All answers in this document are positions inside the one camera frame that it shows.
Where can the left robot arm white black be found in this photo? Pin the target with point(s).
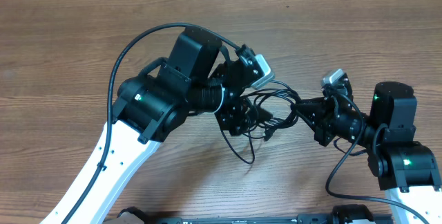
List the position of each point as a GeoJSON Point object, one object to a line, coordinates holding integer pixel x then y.
{"type": "Point", "coordinates": [205, 73]}

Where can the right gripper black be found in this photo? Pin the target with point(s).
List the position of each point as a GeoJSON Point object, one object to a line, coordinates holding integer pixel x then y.
{"type": "Point", "coordinates": [318, 110]}

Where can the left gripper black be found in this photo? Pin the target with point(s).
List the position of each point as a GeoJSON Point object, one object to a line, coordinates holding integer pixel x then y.
{"type": "Point", "coordinates": [231, 119]}

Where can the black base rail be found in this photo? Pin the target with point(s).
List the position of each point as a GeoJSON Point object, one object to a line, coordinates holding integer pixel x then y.
{"type": "Point", "coordinates": [340, 214]}

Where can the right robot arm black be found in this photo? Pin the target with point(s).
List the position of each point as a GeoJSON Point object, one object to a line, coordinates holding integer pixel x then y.
{"type": "Point", "coordinates": [406, 170]}

